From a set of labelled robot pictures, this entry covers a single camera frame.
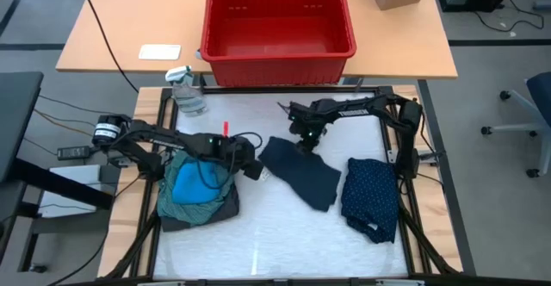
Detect plain dark navy garment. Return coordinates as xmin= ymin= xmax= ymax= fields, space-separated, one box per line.
xmin=257 ymin=136 xmax=343 ymax=213

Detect dark grey trousers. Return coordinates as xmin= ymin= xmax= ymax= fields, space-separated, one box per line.
xmin=159 ymin=182 xmax=241 ymax=233

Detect bright blue garment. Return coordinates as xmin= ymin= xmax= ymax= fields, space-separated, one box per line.
xmin=171 ymin=162 xmax=221 ymax=205

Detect red plastic laundry bin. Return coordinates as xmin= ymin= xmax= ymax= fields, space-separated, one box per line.
xmin=200 ymin=0 xmax=357 ymax=88

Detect teal patterned button shirt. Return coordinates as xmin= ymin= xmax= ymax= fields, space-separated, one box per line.
xmin=157 ymin=150 xmax=238 ymax=227

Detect navy dotted garment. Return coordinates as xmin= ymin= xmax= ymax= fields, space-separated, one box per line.
xmin=340 ymin=157 xmax=401 ymax=245

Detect clear spray bottle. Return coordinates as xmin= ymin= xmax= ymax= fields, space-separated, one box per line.
xmin=164 ymin=65 xmax=208 ymax=117

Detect white flat phone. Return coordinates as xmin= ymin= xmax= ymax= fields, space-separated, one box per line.
xmin=138 ymin=43 xmax=182 ymax=61

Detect tan wooden desk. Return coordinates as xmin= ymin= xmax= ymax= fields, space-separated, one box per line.
xmin=55 ymin=0 xmax=458 ymax=80

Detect blue office chair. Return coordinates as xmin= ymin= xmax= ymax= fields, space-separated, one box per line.
xmin=480 ymin=71 xmax=551 ymax=178

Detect black side desk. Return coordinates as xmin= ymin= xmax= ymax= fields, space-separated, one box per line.
xmin=0 ymin=71 xmax=115 ymax=274

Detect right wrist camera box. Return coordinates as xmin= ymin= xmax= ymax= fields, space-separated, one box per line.
xmin=287 ymin=100 xmax=329 ymax=126

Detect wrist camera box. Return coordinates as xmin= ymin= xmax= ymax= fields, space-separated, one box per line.
xmin=287 ymin=100 xmax=329 ymax=126
xmin=209 ymin=135 xmax=256 ymax=169

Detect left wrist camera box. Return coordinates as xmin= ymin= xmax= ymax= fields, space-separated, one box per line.
xmin=209 ymin=135 xmax=256 ymax=169

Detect black looped camera cable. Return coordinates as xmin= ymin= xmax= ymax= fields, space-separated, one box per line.
xmin=195 ymin=131 xmax=263 ymax=191

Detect thin black cable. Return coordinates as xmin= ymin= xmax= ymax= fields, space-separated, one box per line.
xmin=38 ymin=95 xmax=133 ymax=120

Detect long black hanging cable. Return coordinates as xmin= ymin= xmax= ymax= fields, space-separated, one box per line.
xmin=76 ymin=0 xmax=139 ymax=94

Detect black floor cable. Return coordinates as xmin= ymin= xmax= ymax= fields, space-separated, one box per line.
xmin=473 ymin=0 xmax=546 ymax=34

